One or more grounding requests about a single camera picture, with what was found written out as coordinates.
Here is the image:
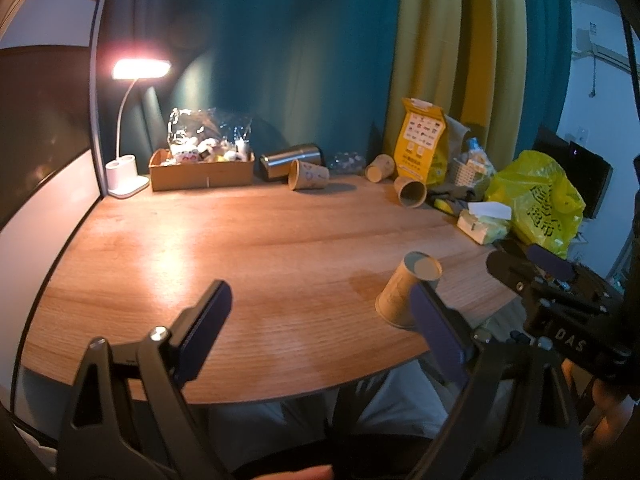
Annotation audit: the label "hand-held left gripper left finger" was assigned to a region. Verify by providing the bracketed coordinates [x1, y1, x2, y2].
[57, 280, 233, 480]

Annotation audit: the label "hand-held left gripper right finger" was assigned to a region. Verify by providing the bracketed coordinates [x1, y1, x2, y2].
[410, 280, 584, 480]

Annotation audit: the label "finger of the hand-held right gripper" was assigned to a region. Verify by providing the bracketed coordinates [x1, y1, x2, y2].
[499, 239, 580, 282]
[486, 251, 540, 302]

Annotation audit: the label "brown paper cup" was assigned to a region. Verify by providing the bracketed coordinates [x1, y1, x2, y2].
[393, 175, 428, 209]
[375, 252, 444, 331]
[364, 154, 396, 183]
[288, 159, 331, 191]

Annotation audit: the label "person's right hand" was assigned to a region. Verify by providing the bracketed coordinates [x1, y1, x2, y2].
[562, 359, 640, 443]

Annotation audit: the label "green tissue pack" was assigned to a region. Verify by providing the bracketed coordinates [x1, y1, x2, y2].
[457, 202, 513, 245]

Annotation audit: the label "yellow plastic bag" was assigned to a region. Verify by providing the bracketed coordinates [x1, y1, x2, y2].
[484, 149, 586, 260]

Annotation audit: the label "person's legs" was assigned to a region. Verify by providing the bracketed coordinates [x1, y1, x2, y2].
[207, 359, 453, 443]

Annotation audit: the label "black monitor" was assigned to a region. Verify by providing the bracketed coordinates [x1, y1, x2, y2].
[532, 127, 614, 220]

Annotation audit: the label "dark cloth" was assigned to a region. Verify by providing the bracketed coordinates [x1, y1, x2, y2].
[426, 182, 490, 214]

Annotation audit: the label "white mesh basket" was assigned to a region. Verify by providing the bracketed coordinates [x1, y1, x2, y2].
[452, 154, 496, 189]

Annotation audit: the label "cardboard box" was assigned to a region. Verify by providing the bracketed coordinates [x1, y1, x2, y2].
[148, 148, 256, 192]

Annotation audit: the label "grey paper bag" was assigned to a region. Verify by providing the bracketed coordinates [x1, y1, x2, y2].
[444, 115, 487, 162]

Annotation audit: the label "yellow printed pouch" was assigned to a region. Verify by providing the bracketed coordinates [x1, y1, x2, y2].
[393, 97, 448, 186]

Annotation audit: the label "white desk lamp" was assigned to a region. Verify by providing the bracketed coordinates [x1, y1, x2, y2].
[104, 58, 174, 199]

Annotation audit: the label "clear plastic bag of snacks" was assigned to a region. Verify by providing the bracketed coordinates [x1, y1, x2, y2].
[167, 107, 254, 164]

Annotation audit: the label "stainless steel tumbler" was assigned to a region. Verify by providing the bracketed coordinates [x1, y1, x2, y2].
[259, 143, 326, 183]

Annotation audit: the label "clear plastic bottle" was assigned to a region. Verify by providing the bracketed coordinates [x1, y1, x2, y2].
[327, 150, 366, 174]

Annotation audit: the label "white air conditioner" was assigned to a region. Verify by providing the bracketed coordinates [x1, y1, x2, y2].
[570, 42, 637, 72]

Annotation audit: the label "yellow curtain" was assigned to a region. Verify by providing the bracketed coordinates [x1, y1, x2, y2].
[382, 0, 531, 171]

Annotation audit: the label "teal curtain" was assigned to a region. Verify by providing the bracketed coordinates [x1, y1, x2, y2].
[92, 0, 573, 181]

